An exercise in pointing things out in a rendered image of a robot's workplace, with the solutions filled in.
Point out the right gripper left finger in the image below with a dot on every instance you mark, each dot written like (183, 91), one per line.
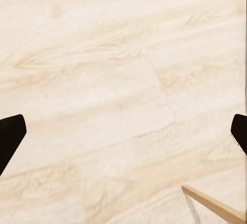
(12, 131)

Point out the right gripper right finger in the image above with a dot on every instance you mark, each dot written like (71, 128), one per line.
(239, 130)

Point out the straight chair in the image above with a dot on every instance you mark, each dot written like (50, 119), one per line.
(229, 214)

